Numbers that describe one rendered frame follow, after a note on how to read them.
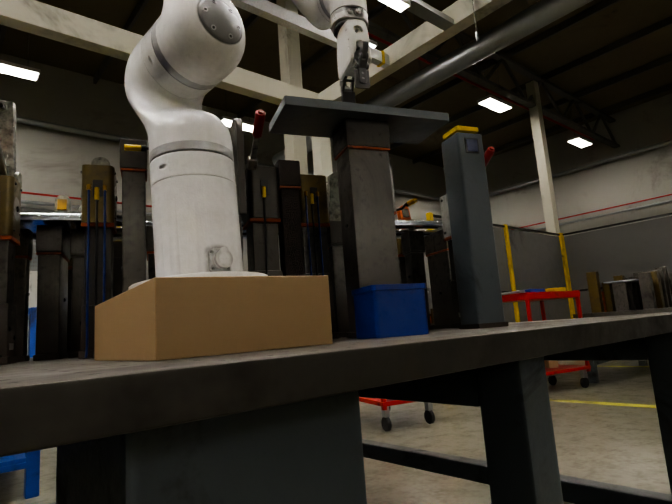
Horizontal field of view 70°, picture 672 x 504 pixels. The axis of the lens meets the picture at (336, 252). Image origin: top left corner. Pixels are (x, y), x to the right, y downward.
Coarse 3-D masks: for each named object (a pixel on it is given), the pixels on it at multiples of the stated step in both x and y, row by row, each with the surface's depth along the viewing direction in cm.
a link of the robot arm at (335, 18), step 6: (348, 6) 104; (354, 6) 104; (336, 12) 105; (342, 12) 104; (348, 12) 104; (354, 12) 104; (360, 12) 104; (366, 12) 107; (330, 18) 108; (336, 18) 105; (342, 18) 105; (348, 18) 105; (354, 18) 105; (360, 18) 105; (366, 18) 106; (336, 24) 106; (366, 24) 107
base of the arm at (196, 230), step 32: (160, 160) 66; (192, 160) 66; (224, 160) 69; (160, 192) 66; (192, 192) 65; (224, 192) 67; (160, 224) 65; (192, 224) 64; (224, 224) 66; (160, 256) 64; (192, 256) 63; (224, 256) 63
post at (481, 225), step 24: (456, 144) 110; (480, 144) 111; (456, 168) 110; (480, 168) 110; (456, 192) 110; (480, 192) 109; (456, 216) 110; (480, 216) 108; (456, 240) 110; (480, 240) 106; (456, 264) 110; (480, 264) 105; (480, 288) 104; (480, 312) 103
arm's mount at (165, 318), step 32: (160, 288) 53; (192, 288) 55; (224, 288) 58; (256, 288) 61; (288, 288) 64; (320, 288) 67; (96, 320) 70; (128, 320) 59; (160, 320) 52; (192, 320) 55; (224, 320) 57; (256, 320) 60; (288, 320) 63; (320, 320) 66; (96, 352) 69; (128, 352) 58; (160, 352) 52; (192, 352) 54; (224, 352) 57
